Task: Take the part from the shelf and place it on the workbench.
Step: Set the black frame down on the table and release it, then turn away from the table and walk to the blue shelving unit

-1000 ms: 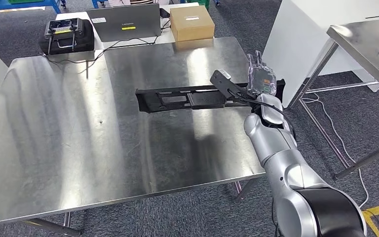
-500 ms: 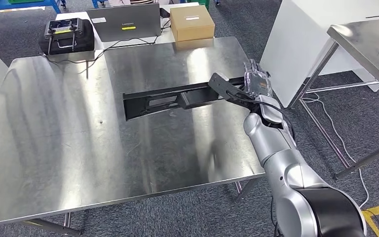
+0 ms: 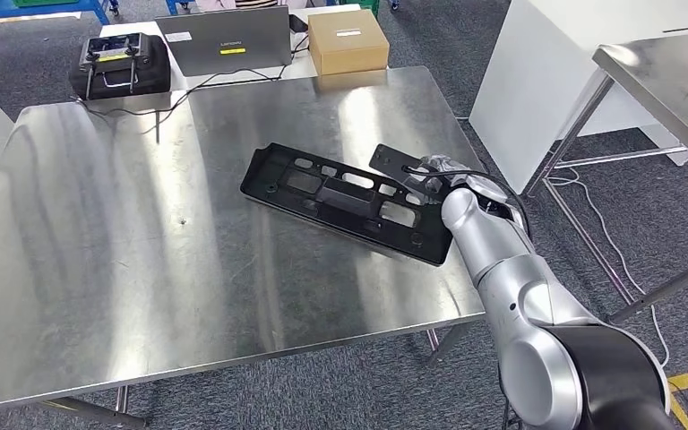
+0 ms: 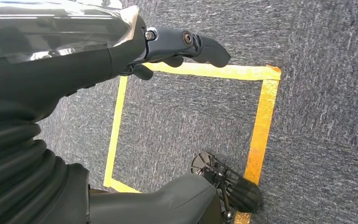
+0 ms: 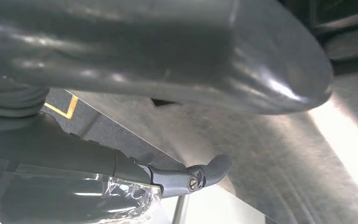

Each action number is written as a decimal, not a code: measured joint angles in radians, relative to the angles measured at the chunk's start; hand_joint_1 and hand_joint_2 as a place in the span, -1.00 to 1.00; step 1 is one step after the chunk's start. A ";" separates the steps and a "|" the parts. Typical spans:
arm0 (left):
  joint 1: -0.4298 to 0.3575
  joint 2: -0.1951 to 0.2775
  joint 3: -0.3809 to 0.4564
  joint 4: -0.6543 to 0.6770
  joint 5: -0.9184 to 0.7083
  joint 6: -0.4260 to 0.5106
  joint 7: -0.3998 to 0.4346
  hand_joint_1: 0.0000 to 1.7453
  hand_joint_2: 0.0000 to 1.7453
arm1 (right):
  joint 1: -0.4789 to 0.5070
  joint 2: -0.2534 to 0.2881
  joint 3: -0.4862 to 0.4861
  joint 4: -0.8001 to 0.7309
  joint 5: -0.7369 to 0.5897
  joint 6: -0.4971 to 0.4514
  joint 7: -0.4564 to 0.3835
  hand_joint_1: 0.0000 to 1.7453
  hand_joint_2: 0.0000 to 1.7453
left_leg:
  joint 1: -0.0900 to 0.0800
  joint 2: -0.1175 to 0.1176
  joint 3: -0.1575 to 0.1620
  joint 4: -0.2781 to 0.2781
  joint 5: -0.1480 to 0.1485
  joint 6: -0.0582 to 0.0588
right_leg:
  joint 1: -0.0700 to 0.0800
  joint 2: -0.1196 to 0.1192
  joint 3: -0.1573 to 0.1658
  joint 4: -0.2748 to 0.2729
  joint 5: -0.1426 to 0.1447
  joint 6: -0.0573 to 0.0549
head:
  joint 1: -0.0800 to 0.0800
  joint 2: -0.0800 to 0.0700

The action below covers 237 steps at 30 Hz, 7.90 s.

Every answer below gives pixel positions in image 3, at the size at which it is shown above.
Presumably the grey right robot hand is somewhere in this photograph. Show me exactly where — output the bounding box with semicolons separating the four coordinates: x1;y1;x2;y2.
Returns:
405;153;486;203

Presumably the black plastic plate bracket part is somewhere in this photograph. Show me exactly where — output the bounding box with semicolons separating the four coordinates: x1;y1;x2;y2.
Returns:
239;142;456;268

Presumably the steel workbench table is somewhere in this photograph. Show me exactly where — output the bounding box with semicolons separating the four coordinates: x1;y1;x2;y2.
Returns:
0;64;489;430

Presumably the blue metal shelf rack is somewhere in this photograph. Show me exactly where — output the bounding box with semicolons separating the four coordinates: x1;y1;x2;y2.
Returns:
0;0;111;25

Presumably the brown cardboard box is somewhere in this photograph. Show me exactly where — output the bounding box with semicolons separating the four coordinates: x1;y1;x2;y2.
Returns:
307;8;391;77

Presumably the green plastic bin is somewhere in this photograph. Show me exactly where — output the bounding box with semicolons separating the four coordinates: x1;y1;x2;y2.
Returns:
339;0;381;17

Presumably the grey laptop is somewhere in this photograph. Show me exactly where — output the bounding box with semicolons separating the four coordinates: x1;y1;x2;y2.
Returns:
154;4;294;78

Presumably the white desk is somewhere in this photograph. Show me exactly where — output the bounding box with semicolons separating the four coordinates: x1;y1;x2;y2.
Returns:
99;3;364;91

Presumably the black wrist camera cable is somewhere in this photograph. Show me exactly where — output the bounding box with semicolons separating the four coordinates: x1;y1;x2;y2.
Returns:
403;166;533;238

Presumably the white floor cable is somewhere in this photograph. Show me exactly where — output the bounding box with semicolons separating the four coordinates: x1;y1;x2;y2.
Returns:
547;168;672;370

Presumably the thin black cable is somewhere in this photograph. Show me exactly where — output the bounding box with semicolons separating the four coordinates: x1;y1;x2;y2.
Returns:
73;35;311;120

